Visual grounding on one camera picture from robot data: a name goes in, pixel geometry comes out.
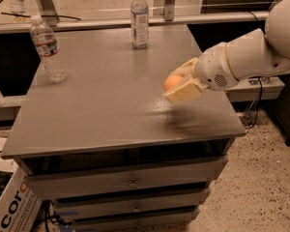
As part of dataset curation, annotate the clear water bottle red label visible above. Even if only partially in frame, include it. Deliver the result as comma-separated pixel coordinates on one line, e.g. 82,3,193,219
30,14,68,83

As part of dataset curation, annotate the metal frame rail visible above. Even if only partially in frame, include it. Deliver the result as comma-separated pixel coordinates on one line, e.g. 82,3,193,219
0,10,270,35

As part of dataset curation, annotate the grey drawer cabinet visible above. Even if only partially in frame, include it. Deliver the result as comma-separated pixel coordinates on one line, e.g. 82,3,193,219
2,25,245,232

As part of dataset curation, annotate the white cardboard box with lettering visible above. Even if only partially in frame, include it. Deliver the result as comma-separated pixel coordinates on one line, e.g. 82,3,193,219
0,168,42,232

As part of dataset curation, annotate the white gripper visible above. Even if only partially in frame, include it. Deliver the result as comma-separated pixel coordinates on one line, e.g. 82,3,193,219
163,43,239,103

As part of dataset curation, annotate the black cable on floor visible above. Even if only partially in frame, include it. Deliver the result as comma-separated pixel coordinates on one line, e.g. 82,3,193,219
241,77,265,130

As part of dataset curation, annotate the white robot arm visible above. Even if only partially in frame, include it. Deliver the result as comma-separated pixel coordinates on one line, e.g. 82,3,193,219
163,0,290,103

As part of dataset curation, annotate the water bottle white blue label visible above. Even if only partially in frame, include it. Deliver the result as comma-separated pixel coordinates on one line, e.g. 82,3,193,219
130,0,149,48

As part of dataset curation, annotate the orange fruit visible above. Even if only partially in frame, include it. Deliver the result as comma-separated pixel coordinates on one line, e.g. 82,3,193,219
163,75,183,91

